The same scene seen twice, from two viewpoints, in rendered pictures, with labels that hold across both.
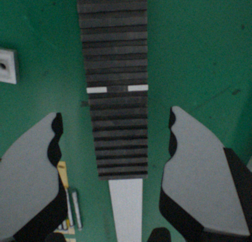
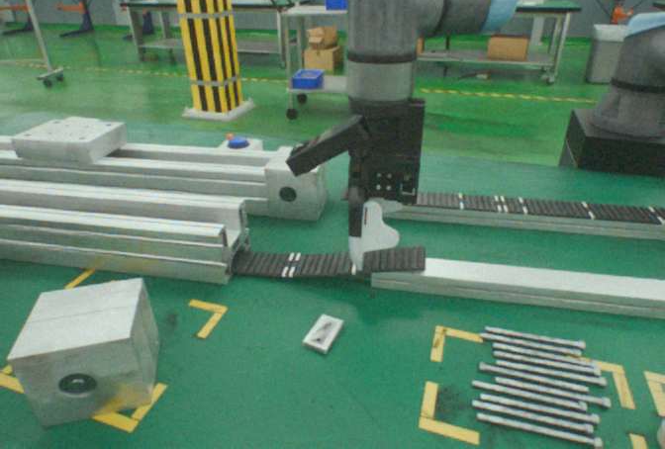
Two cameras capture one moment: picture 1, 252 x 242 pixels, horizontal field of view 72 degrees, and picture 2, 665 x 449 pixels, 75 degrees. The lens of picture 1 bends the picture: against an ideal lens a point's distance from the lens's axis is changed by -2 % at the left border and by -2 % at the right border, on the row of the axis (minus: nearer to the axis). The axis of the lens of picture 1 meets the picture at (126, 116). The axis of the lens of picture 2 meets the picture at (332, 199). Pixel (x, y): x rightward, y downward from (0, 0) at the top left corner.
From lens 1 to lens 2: 0.55 m
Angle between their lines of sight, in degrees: 72
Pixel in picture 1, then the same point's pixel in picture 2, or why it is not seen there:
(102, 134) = (384, 265)
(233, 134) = (414, 230)
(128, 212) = (494, 272)
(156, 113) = not seen: hidden behind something
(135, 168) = (414, 251)
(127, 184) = (446, 267)
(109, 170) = (414, 262)
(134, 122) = (378, 253)
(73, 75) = (348, 297)
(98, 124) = (375, 267)
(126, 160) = (406, 255)
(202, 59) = not seen: hidden behind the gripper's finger
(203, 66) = not seen: hidden behind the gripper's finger
